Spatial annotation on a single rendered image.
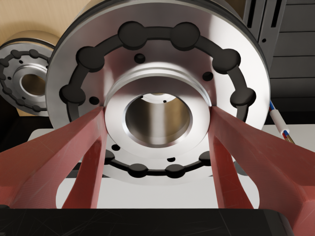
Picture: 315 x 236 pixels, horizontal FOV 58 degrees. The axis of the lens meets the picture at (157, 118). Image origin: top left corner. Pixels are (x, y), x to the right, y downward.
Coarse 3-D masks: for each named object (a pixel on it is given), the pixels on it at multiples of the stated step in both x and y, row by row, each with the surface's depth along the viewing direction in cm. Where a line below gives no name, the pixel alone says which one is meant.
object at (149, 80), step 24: (144, 72) 11; (168, 72) 11; (120, 96) 12; (192, 96) 12; (120, 120) 13; (192, 120) 13; (120, 144) 13; (144, 144) 13; (168, 144) 14; (192, 144) 13
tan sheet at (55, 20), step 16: (0, 0) 30; (16, 0) 30; (32, 0) 30; (48, 0) 30; (64, 0) 30; (80, 0) 30; (0, 16) 32; (16, 16) 32; (32, 16) 32; (48, 16) 31; (64, 16) 31; (0, 32) 33; (16, 32) 33; (48, 32) 33
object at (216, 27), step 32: (128, 0) 10; (160, 0) 10; (96, 32) 11; (128, 32) 11; (160, 32) 11; (192, 32) 11; (224, 32) 11; (64, 64) 11; (96, 64) 12; (128, 64) 11; (160, 64) 11; (192, 64) 11; (224, 64) 12; (256, 64) 11; (64, 96) 13; (96, 96) 12; (224, 96) 12; (256, 96) 12; (128, 160) 15; (160, 160) 15; (192, 160) 15
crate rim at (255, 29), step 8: (248, 0) 20; (256, 0) 20; (264, 0) 20; (248, 8) 21; (256, 8) 21; (248, 16) 23; (256, 16) 21; (248, 24) 23; (256, 24) 22; (256, 32) 22; (256, 40) 22; (72, 176) 33; (104, 176) 33
